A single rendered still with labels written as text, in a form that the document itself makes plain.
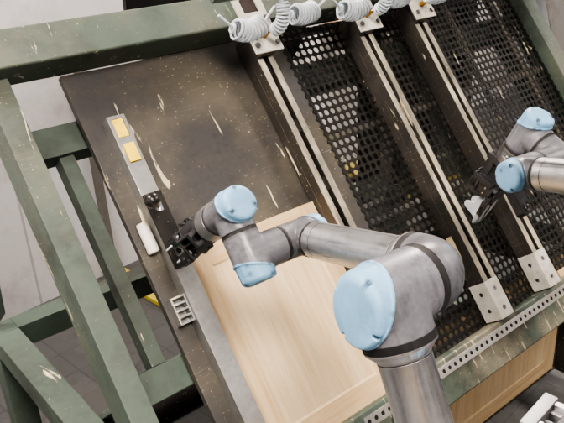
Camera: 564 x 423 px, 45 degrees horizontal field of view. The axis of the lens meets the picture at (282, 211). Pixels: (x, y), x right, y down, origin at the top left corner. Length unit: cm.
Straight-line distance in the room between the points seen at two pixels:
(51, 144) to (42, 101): 228
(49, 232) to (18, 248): 259
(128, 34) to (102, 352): 80
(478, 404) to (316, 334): 108
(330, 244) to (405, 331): 33
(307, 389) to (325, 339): 14
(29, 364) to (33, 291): 193
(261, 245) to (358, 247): 21
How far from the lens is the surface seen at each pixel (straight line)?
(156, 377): 172
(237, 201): 132
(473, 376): 214
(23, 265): 427
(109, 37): 184
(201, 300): 171
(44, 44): 178
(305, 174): 197
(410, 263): 103
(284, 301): 184
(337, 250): 127
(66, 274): 162
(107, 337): 161
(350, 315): 102
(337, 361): 189
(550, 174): 156
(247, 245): 132
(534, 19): 305
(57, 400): 227
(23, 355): 251
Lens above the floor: 213
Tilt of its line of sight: 24 degrees down
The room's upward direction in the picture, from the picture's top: 3 degrees counter-clockwise
